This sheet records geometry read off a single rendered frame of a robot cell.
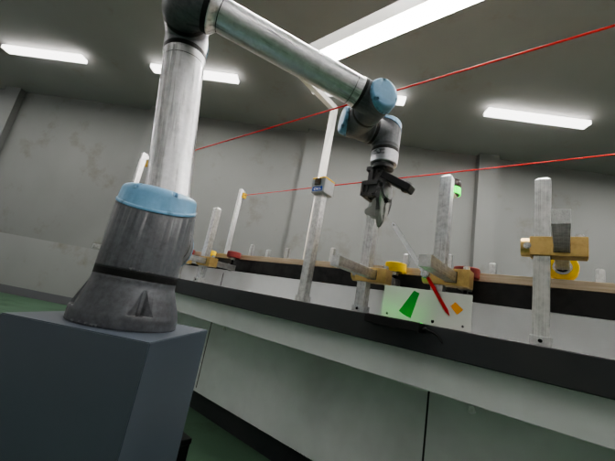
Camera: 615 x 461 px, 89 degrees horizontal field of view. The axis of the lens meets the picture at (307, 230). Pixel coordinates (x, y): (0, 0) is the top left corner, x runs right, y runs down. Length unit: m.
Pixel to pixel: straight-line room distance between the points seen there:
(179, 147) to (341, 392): 1.07
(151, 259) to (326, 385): 1.00
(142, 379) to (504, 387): 0.82
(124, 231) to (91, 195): 5.68
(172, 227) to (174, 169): 0.26
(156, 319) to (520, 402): 0.85
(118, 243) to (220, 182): 4.80
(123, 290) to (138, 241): 0.09
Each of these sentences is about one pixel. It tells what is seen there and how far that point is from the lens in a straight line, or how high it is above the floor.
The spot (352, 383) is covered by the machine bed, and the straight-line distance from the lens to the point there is 1.38.
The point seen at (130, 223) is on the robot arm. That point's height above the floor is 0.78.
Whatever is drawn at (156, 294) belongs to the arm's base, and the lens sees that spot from 0.65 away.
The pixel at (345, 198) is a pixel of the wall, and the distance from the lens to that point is 5.07.
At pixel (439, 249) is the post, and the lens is 1.04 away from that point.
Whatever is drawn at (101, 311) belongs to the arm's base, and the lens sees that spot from 0.63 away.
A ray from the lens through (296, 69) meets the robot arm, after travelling 0.95.
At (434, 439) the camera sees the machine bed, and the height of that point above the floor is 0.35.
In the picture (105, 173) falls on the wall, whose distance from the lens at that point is 6.35.
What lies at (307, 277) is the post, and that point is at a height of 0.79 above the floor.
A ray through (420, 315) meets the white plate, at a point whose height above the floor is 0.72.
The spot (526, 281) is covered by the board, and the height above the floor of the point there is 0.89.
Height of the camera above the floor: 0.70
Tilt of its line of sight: 13 degrees up
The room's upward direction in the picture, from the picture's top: 11 degrees clockwise
